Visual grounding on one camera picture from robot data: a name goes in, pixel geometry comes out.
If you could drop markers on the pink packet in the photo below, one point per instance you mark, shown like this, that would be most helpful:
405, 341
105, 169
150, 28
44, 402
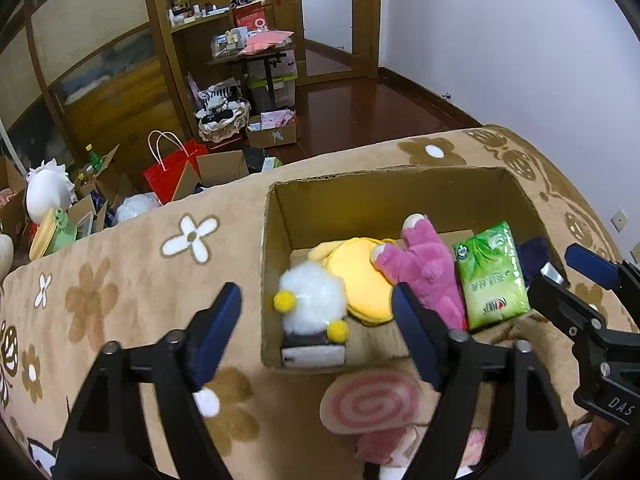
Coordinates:
382, 445

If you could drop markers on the pink papers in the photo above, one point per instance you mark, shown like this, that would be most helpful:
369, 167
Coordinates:
265, 42

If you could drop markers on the lace-trimmed basket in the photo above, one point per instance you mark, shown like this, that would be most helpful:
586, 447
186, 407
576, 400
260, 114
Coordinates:
222, 122

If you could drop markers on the wooden corner shelf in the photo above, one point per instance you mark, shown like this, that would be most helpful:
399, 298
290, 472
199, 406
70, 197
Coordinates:
195, 0

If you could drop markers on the cardboard box with pink items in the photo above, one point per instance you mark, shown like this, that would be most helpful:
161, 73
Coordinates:
272, 132

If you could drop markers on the green frog toy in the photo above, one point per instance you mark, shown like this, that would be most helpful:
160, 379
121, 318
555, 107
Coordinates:
52, 232

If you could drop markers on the white-haired plush head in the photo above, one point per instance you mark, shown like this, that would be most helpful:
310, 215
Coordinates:
47, 190

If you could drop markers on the green glass bottle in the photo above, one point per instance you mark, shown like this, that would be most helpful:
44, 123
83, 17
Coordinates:
94, 157

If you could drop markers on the printed cardboard box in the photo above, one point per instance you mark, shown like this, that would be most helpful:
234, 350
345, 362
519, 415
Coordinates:
350, 205

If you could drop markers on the red box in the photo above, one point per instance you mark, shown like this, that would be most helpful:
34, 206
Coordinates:
250, 16

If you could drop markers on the dark purple plush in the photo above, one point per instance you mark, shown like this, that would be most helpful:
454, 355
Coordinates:
532, 257

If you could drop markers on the wall socket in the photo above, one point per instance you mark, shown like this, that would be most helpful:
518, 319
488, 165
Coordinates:
620, 220

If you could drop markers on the white fluffy duck plush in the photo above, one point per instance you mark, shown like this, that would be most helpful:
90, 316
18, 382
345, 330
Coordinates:
312, 295

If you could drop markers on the pink swirl roll cushion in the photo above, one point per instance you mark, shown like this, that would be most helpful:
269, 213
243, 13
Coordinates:
370, 402

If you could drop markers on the red paper bag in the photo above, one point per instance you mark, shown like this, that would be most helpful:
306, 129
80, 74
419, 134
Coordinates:
172, 172

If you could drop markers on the wooden glass door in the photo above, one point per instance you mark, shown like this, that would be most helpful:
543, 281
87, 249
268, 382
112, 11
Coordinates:
325, 15

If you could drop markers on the brown floral blanket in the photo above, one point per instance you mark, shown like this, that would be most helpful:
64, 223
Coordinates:
125, 270

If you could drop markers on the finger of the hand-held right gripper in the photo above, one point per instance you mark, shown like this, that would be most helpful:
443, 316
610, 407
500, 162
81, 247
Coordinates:
592, 265
565, 305

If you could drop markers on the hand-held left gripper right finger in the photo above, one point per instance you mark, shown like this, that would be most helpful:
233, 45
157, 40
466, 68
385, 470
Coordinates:
415, 340

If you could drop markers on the wooden wardrobe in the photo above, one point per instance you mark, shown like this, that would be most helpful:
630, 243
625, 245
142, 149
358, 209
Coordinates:
100, 35

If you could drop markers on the clear plastic storage bin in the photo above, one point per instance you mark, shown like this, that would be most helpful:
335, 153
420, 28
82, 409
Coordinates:
280, 90

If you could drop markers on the silver and black box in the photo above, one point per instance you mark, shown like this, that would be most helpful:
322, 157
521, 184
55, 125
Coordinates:
312, 355

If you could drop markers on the open cardboard box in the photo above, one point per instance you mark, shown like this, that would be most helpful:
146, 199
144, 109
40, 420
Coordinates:
100, 190

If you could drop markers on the pink bear plush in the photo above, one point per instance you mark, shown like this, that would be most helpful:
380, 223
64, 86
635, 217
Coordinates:
425, 260

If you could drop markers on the small dark table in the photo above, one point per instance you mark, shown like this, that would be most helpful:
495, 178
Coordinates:
255, 60

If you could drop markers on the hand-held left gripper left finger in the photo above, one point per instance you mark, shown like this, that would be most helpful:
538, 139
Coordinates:
217, 330

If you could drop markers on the yellow dog plush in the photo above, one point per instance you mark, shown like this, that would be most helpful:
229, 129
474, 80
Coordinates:
360, 275

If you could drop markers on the white fluffy bundle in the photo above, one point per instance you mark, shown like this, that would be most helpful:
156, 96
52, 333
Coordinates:
137, 207

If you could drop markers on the green tissue pack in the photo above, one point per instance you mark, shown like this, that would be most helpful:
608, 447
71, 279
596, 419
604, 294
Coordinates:
492, 275

